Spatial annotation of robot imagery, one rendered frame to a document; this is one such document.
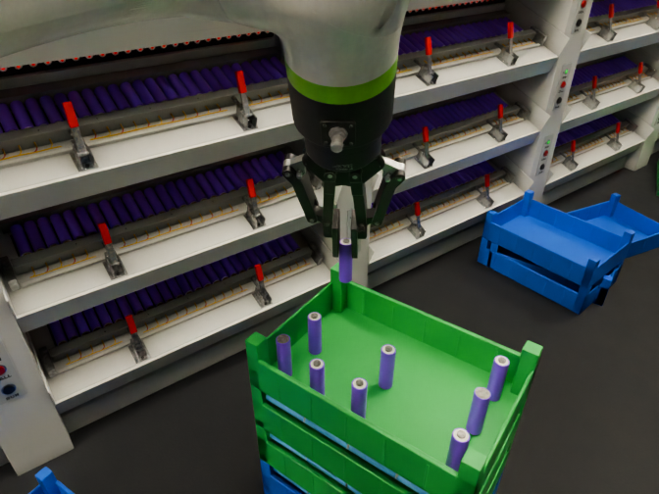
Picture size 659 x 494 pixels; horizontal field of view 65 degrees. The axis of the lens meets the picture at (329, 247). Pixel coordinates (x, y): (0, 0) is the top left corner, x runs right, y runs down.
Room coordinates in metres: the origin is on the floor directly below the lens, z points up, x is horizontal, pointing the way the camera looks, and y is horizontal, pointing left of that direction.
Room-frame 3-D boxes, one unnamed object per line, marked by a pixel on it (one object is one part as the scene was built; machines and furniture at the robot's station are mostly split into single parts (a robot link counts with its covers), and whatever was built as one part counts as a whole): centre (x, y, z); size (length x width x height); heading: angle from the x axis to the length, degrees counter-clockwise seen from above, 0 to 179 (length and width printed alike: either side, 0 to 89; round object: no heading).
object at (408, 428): (0.45, -0.08, 0.36); 0.30 x 0.20 x 0.08; 55
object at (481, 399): (0.38, -0.17, 0.36); 0.02 x 0.02 x 0.06
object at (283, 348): (0.47, 0.06, 0.36); 0.02 x 0.02 x 0.06
